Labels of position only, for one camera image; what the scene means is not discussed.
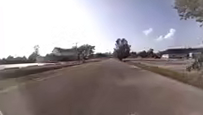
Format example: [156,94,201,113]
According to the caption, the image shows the grey asphalt road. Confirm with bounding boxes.
[0,53,203,115]

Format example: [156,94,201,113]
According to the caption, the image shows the distant trees by road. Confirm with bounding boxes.
[129,47,162,61]

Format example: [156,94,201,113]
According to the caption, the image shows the pale flat field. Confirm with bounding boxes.
[0,61,54,72]

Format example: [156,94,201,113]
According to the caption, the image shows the large leafy roadside tree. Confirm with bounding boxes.
[168,0,203,74]

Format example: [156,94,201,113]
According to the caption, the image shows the distant tree line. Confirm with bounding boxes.
[0,44,42,66]

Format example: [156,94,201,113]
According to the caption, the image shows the dry grass roadside strip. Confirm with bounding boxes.
[123,54,203,98]

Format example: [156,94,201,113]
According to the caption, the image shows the house with pitched roof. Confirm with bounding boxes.
[35,45,81,64]

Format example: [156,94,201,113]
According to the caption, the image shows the dark tree at road end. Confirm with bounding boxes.
[112,37,133,62]

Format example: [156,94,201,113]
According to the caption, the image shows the low dark-roofed building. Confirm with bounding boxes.
[159,46,203,60]

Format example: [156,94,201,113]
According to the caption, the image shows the grass verge strip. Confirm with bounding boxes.
[0,57,104,92]

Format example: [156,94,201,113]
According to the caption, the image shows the tree beside house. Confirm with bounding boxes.
[76,43,97,61]

